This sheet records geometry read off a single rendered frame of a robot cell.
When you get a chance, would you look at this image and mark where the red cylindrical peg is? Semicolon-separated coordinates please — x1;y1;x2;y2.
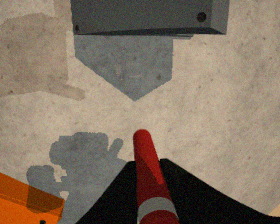
133;129;180;224

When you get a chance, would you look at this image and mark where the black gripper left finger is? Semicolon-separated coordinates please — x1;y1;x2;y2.
76;161;139;224

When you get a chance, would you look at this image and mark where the grey sloped panel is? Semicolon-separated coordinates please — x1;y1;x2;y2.
71;0;230;37

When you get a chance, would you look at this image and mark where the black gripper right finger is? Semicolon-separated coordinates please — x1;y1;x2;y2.
160;159;280;224

